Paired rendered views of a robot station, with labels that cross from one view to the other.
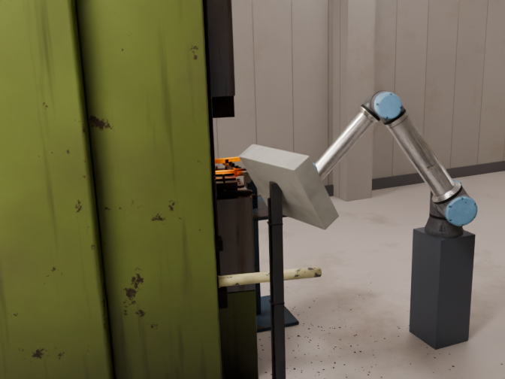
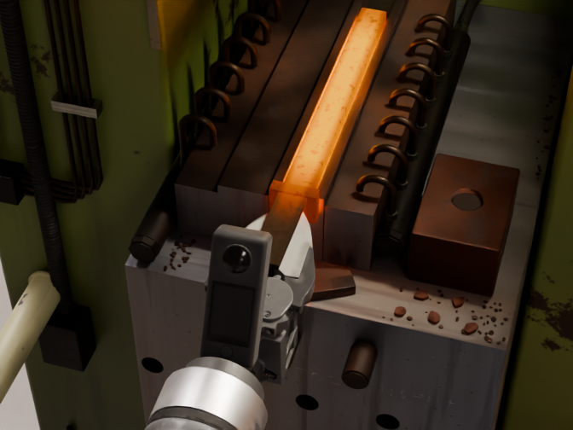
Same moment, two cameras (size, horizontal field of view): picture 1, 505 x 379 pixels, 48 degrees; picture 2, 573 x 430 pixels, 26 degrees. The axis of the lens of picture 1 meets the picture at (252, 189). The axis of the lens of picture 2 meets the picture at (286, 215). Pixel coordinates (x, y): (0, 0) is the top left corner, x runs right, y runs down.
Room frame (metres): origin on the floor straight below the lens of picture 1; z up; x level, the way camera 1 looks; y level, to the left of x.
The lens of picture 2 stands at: (2.95, -0.69, 1.80)
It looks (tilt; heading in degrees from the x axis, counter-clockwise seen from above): 44 degrees down; 116
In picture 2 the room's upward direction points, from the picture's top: straight up
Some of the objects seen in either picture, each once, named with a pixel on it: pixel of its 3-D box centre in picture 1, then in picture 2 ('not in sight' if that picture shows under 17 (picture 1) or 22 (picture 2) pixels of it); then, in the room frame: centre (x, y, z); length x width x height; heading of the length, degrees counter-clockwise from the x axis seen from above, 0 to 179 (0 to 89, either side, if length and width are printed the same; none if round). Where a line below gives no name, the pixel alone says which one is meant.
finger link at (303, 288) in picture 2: not in sight; (286, 284); (2.63, -0.02, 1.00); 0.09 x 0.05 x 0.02; 96
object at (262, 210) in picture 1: (251, 208); not in sight; (3.11, 0.01, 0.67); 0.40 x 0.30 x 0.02; 18
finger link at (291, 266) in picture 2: not in sight; (297, 262); (2.62, 0.03, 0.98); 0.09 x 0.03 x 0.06; 96
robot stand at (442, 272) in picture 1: (440, 285); not in sight; (2.80, -0.98, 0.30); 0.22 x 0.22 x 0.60; 22
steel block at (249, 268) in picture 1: (189, 236); (368, 263); (2.59, 0.31, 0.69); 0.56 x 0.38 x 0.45; 99
